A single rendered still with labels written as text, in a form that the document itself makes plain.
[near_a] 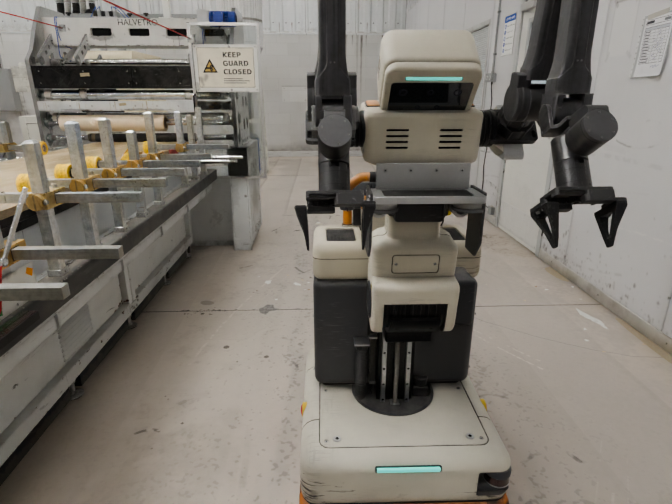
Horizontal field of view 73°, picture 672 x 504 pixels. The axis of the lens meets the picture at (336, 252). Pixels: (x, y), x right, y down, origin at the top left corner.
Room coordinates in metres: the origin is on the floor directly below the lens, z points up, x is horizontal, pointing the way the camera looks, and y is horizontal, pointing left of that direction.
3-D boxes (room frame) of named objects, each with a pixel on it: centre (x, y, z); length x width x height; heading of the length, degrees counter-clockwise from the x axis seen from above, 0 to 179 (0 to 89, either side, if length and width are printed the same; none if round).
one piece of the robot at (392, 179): (1.05, -0.20, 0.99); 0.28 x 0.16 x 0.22; 92
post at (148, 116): (2.37, 0.94, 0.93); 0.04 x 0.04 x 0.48; 2
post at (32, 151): (1.37, 0.90, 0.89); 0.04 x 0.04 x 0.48; 2
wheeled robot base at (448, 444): (1.34, -0.20, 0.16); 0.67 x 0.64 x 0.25; 2
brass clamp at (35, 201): (1.39, 0.90, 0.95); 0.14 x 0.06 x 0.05; 2
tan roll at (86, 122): (3.71, 1.54, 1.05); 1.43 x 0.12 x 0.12; 92
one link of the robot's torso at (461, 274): (1.18, -0.26, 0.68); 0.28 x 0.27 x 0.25; 92
